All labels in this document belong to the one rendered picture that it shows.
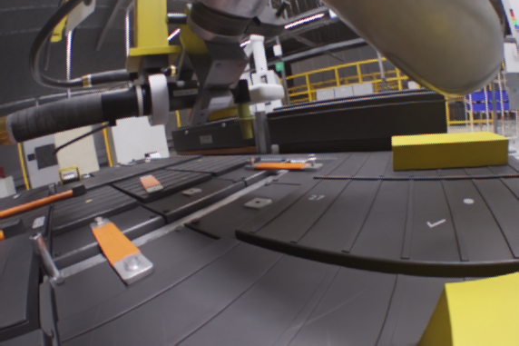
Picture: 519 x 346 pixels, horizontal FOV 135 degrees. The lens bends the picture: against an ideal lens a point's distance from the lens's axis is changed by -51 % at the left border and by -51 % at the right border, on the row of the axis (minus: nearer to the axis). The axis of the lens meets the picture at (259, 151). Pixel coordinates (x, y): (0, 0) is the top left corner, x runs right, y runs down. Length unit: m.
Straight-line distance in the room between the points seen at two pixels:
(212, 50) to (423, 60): 0.20
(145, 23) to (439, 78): 0.37
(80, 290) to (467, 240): 0.25
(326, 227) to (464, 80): 0.14
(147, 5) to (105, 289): 0.37
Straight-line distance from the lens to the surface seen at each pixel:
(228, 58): 0.25
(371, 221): 0.17
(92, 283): 0.19
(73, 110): 0.34
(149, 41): 0.36
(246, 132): 0.41
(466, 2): 0.16
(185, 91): 0.35
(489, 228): 0.17
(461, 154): 0.29
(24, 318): 0.16
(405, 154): 0.28
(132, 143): 4.72
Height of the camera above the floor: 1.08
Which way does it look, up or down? 8 degrees down
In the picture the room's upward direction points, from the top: 9 degrees counter-clockwise
